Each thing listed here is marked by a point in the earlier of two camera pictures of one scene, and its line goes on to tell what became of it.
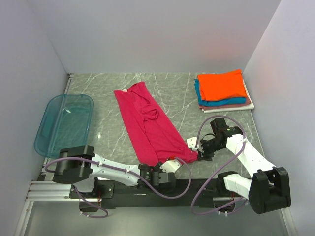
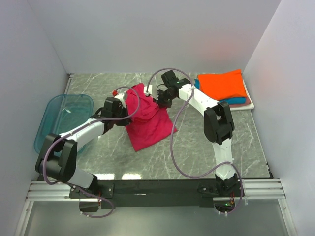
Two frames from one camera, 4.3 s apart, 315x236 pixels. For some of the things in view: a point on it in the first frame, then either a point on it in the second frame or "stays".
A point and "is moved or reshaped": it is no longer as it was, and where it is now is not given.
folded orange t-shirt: x=222 y=85 stays
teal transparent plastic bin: x=65 y=123 stays
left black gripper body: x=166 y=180 → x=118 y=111
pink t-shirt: x=160 y=140 is moved or reshaped
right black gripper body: x=208 y=147 → x=164 y=98
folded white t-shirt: x=249 y=106 stays
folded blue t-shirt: x=204 y=103 stays
